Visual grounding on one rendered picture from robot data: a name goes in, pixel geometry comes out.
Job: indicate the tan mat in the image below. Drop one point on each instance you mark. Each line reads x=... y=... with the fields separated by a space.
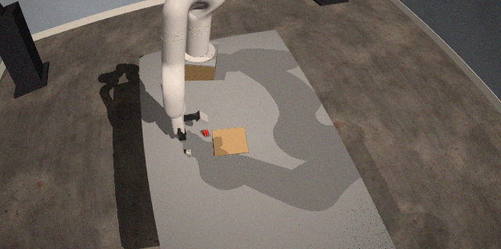
x=229 y=141

